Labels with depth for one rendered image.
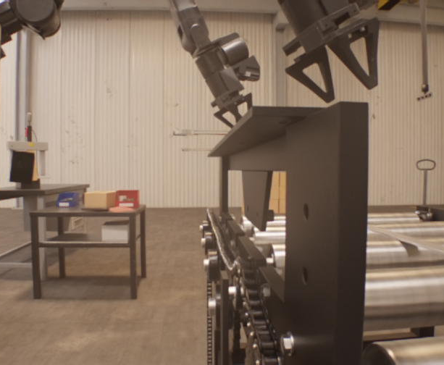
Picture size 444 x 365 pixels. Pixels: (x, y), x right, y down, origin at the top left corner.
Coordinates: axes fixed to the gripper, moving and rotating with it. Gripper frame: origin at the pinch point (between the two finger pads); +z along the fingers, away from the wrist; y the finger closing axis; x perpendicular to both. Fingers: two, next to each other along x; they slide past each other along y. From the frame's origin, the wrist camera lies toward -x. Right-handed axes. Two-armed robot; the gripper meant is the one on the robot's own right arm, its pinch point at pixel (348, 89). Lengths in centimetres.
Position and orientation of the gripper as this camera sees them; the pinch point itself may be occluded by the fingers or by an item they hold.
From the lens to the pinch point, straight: 52.1
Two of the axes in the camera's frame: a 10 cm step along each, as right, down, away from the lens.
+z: 4.8, 8.6, 1.5
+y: -2.5, -0.3, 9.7
